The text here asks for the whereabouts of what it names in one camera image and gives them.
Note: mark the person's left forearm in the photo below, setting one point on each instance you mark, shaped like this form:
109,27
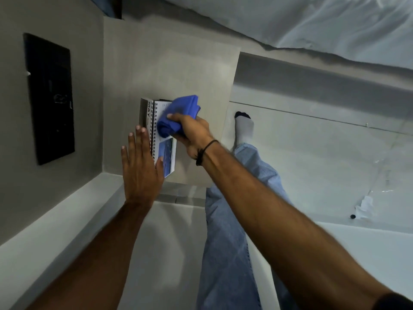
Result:
96,264

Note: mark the black sleeve cuff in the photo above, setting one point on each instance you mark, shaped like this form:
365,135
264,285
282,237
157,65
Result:
394,302

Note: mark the person's left little finger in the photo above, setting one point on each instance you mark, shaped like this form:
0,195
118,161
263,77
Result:
125,156

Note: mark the crumpled white paper scrap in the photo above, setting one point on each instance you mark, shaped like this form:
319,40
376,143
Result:
365,206

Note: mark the person's left middle finger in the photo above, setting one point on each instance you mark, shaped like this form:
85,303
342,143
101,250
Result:
139,142

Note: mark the person's right forearm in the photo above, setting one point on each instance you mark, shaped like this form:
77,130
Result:
277,229

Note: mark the black wrist band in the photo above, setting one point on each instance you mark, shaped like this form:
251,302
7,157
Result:
203,151

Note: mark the blue cleaning cloth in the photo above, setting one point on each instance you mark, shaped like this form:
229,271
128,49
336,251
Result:
179,114

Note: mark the person's right hand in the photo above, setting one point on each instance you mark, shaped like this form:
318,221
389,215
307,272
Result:
193,132

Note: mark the white spiral desk calendar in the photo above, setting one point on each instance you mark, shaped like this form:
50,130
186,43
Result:
166,151

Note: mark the black wall switch panel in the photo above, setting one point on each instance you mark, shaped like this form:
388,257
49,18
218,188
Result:
50,100

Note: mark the grey sock with black toe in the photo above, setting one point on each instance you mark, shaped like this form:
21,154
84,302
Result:
244,130

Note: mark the grey bedside table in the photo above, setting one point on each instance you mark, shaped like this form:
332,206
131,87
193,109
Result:
171,70

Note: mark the person's blue jeans leg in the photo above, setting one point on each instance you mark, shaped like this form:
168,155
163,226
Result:
226,248

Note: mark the person's right fingers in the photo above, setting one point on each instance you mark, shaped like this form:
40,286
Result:
176,118

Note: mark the person's left thumb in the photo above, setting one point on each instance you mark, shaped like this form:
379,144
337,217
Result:
159,167

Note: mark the dark blue curtain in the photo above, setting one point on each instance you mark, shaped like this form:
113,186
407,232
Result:
108,5

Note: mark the person's left hand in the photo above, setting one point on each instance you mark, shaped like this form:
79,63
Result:
140,177

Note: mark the white bed sheet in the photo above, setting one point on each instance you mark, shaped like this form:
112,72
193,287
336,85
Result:
322,22

